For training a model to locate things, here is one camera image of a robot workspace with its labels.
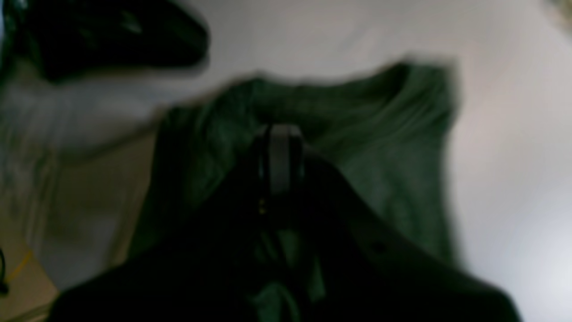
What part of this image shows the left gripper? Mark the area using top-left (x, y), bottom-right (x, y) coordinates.
top-left (4, 0), bottom-right (210, 82)

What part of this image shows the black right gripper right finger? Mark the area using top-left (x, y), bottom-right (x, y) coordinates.
top-left (282, 126), bottom-right (521, 322)

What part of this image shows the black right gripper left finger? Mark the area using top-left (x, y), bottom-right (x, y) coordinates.
top-left (47, 126), bottom-right (286, 322)

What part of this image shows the dark green t-shirt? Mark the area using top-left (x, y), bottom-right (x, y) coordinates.
top-left (127, 63), bottom-right (456, 322)

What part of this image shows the yellow cable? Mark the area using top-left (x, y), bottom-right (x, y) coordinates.
top-left (4, 250), bottom-right (34, 282)

